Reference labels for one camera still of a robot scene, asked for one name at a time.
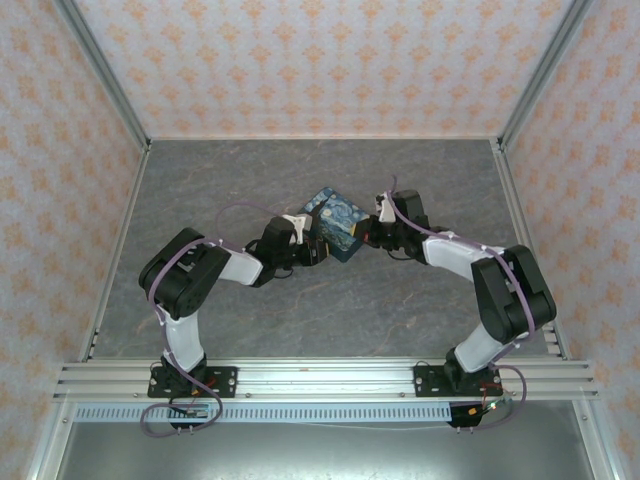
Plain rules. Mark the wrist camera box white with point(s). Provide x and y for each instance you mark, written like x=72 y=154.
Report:
x=299 y=227
x=386 y=209

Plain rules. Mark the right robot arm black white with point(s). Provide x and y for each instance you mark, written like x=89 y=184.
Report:
x=515 y=295

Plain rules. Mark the aluminium table edge rail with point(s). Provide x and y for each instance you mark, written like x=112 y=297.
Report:
x=515 y=200
x=137 y=175

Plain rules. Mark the starry night tin box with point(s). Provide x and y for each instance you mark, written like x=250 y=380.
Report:
x=337 y=220

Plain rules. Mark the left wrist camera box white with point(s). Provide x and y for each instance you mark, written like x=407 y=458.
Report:
x=299 y=227

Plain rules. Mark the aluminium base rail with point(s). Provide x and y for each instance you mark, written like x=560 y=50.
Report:
x=325 y=380

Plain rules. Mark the grey metal sheet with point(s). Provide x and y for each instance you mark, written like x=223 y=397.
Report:
x=320 y=452

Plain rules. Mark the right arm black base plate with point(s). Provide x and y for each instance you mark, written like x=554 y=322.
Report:
x=427 y=382

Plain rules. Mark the aluminium frame post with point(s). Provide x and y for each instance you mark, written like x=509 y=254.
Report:
x=542 y=75
x=107 y=80

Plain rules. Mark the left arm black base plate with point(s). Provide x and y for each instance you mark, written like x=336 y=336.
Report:
x=222 y=380

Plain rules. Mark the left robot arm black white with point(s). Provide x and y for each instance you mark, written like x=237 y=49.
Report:
x=185 y=280

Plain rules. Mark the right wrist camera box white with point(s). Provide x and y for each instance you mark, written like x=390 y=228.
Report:
x=386 y=209

